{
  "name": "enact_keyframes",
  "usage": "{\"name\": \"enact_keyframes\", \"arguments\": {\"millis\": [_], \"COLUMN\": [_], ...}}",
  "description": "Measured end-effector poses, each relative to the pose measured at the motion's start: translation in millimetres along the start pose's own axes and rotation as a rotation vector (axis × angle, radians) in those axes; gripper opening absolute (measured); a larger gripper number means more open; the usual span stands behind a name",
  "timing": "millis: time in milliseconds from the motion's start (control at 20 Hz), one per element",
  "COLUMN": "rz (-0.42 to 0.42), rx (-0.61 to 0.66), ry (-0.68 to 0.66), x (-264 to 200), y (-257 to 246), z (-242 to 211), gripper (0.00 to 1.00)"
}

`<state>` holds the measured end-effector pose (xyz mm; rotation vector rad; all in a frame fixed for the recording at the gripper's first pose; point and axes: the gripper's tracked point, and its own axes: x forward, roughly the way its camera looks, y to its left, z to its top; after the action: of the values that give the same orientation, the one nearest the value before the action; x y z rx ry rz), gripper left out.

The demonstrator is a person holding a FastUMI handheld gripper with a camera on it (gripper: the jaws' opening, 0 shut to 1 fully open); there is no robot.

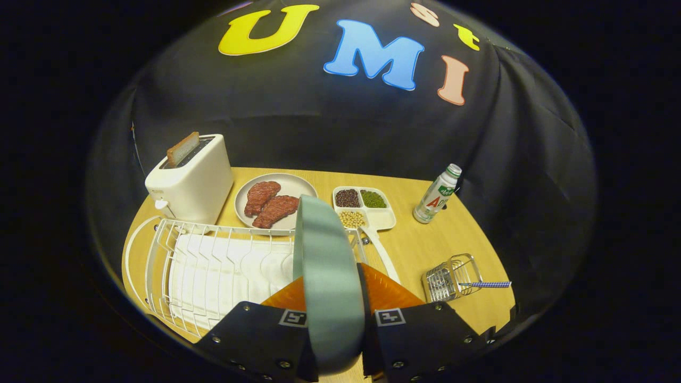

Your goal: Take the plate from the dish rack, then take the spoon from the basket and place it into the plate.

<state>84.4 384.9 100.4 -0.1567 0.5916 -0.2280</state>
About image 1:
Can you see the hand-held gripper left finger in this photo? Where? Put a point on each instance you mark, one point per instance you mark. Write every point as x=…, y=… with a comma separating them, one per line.
x=255, y=335

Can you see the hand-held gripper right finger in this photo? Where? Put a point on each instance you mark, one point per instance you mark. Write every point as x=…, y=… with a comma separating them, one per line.
x=420, y=335

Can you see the pale green plate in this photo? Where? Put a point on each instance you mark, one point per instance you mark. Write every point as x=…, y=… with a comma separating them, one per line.
x=330, y=276

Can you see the beige plate with steaks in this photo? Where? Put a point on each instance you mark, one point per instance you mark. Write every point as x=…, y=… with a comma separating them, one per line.
x=298, y=186

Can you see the white compartment tray with beans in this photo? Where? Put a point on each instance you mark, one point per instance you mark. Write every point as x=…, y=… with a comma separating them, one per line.
x=380, y=218

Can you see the red raw steak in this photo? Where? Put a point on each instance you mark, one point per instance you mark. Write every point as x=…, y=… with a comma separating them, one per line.
x=262, y=196
x=276, y=210

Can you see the white green drink bottle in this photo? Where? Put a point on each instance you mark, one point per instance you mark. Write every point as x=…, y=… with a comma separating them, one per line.
x=433, y=199

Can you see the white toaster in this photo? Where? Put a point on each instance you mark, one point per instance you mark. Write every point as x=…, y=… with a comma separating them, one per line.
x=197, y=186

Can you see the toast slice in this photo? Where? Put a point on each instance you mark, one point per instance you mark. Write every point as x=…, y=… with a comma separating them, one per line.
x=182, y=150

